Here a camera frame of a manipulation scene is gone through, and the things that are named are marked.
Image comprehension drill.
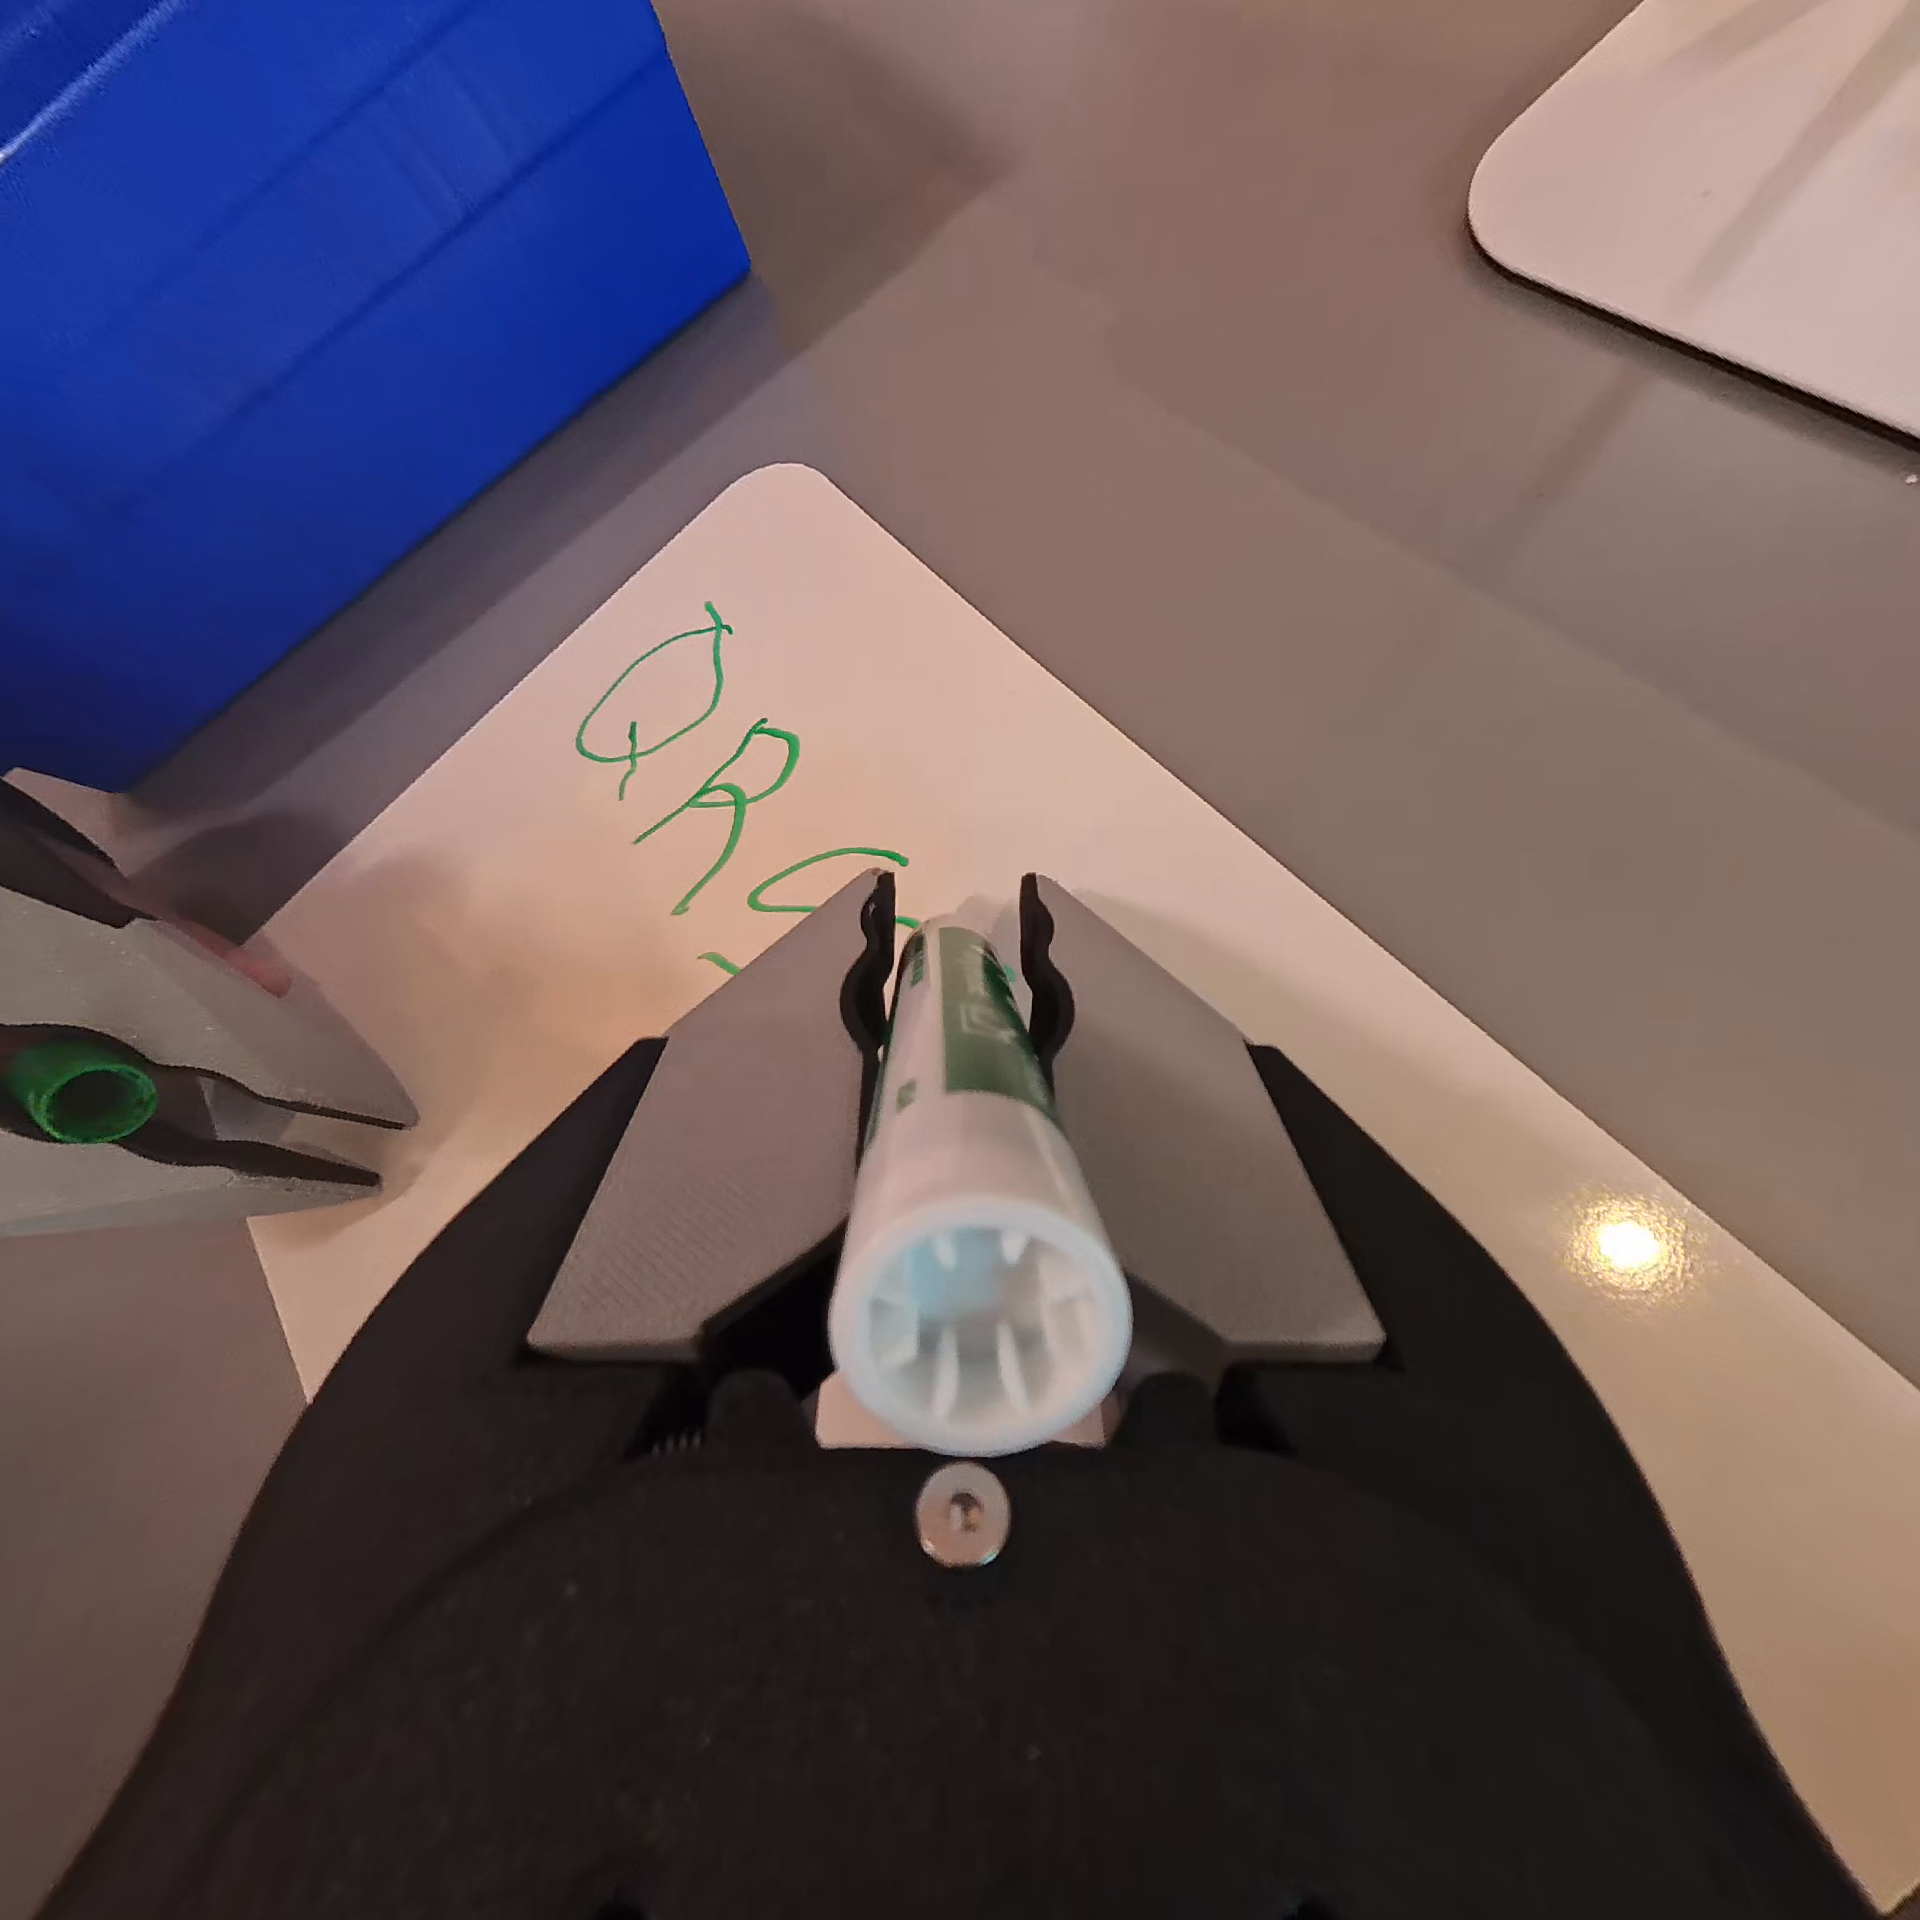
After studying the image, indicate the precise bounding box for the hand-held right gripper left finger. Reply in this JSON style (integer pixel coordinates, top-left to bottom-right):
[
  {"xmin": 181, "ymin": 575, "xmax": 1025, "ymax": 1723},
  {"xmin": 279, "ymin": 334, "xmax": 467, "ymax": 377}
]
[{"xmin": 522, "ymin": 867, "xmax": 904, "ymax": 1367}]

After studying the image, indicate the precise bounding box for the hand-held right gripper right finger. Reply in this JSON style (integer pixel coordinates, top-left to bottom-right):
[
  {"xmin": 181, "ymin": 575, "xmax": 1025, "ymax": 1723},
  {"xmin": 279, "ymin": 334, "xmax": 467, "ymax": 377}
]
[{"xmin": 1019, "ymin": 871, "xmax": 1393, "ymax": 1367}]

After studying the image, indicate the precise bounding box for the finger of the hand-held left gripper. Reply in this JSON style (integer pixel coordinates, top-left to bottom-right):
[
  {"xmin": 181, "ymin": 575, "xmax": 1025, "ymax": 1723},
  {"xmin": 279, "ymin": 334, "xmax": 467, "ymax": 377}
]
[
  {"xmin": 0, "ymin": 882, "xmax": 424, "ymax": 1134},
  {"xmin": 0, "ymin": 1101, "xmax": 387, "ymax": 1241}
]

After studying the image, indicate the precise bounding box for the green marker cap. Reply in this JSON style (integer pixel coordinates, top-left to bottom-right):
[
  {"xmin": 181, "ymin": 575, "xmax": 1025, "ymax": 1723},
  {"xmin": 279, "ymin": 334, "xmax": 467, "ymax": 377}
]
[{"xmin": 0, "ymin": 1043, "xmax": 160, "ymax": 1145}]

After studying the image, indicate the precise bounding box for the green whiteboard marker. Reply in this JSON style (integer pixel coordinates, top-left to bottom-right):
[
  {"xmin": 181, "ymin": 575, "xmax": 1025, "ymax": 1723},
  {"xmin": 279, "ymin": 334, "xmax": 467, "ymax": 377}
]
[{"xmin": 825, "ymin": 915, "xmax": 1133, "ymax": 1455}]

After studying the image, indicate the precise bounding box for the white whiteboard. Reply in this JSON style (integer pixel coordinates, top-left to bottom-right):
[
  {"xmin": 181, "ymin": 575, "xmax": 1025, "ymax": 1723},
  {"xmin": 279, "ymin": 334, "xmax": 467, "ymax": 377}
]
[{"xmin": 244, "ymin": 461, "xmax": 1920, "ymax": 1914}]

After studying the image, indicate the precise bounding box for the person's left hand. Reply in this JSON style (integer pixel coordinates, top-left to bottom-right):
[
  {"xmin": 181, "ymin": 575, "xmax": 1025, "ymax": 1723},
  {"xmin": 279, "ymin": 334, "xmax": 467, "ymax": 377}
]
[{"xmin": 153, "ymin": 905, "xmax": 300, "ymax": 996}]

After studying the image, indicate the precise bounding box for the blue plastic bin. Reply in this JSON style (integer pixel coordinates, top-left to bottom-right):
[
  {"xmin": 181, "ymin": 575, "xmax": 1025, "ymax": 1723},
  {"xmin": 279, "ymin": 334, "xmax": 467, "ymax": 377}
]
[{"xmin": 0, "ymin": 0, "xmax": 752, "ymax": 794}]

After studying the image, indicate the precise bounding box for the white clipboard stand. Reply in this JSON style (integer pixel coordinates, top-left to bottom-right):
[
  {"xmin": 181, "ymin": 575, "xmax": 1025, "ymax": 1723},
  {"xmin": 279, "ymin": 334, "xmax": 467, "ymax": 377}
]
[{"xmin": 1468, "ymin": 0, "xmax": 1920, "ymax": 449}]

